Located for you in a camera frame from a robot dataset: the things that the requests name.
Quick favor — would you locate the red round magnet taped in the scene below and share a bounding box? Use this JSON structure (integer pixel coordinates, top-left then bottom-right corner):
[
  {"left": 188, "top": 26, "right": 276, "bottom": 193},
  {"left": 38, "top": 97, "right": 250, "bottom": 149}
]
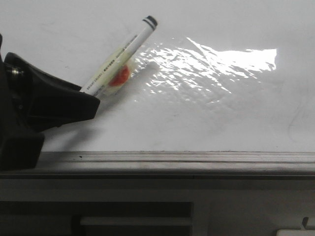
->
[{"left": 108, "top": 65, "right": 130, "bottom": 87}]

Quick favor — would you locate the white whiteboard marker black cap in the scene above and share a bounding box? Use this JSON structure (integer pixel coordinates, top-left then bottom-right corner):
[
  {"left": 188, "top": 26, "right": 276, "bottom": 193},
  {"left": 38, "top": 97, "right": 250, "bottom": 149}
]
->
[{"left": 80, "top": 16, "right": 158, "bottom": 97}]

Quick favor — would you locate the white whiteboard with aluminium frame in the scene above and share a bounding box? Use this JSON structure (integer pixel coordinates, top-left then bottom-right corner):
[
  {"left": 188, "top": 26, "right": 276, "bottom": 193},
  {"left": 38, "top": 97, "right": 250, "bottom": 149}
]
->
[{"left": 0, "top": 0, "right": 315, "bottom": 177}]

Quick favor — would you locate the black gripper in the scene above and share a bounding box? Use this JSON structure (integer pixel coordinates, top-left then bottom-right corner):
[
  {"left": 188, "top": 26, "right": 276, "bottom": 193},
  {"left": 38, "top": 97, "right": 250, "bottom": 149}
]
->
[{"left": 0, "top": 33, "right": 100, "bottom": 172}]

